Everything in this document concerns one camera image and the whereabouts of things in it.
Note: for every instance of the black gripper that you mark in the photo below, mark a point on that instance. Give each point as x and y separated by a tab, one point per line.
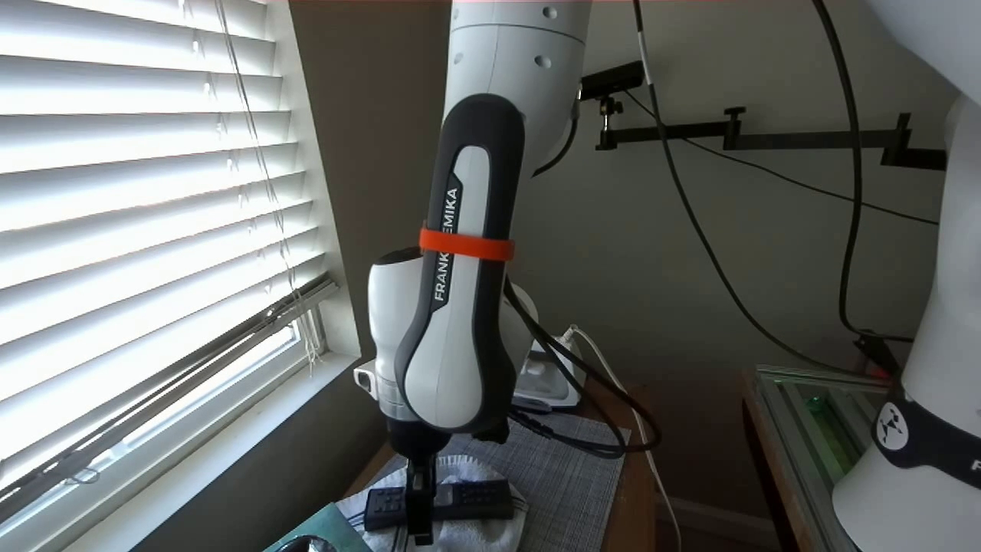
420	449

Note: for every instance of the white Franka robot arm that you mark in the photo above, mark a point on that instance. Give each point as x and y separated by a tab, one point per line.
462	356

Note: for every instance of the white towel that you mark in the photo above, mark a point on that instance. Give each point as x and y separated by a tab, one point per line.
490	537

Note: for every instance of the teal tissue box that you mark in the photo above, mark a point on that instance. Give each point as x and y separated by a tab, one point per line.
327	534

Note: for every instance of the white power adapter box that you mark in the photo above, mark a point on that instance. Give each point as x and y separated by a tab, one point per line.
545	378

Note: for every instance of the grey grid placemat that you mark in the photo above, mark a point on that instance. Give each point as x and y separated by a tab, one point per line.
571	491

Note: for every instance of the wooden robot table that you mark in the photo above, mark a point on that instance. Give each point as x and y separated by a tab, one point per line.
766	461

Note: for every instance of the white window blind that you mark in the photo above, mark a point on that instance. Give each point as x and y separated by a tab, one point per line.
122	203

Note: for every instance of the black mounting bar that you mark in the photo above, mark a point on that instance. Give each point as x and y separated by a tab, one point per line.
798	138

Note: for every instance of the aluminium frame base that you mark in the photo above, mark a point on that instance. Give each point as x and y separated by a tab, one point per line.
806	429

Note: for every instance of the black camera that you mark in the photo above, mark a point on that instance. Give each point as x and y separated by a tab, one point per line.
613	77

